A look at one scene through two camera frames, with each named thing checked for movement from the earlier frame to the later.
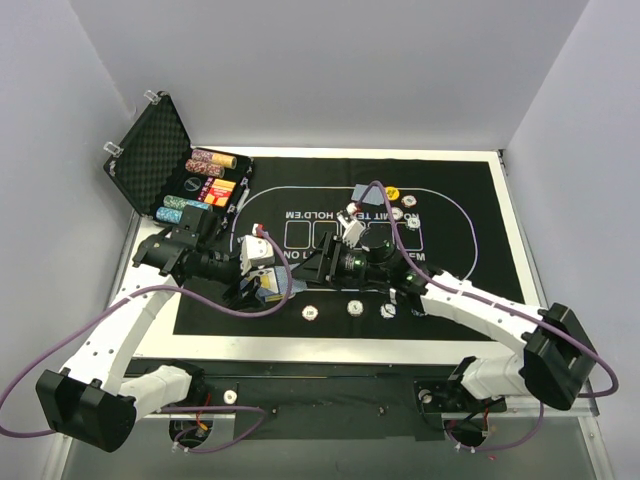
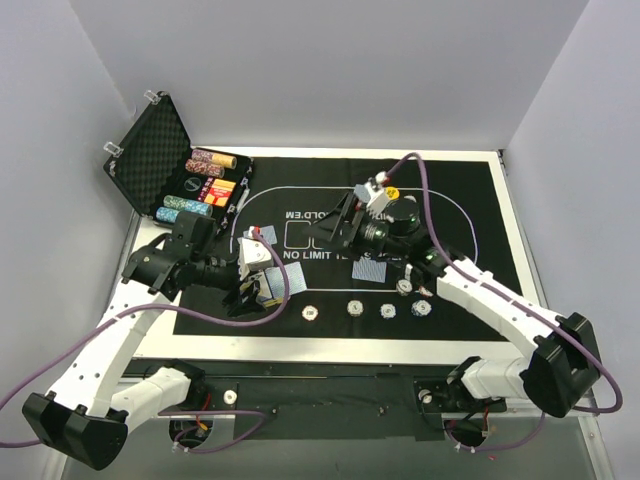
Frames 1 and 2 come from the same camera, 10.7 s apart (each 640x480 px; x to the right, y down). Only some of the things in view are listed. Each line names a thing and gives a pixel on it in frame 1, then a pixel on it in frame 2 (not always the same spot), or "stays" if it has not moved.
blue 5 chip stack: [388, 310] stays
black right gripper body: [326, 258] → [349, 226]
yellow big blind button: [392, 193] stays
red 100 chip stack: [309, 313] stays
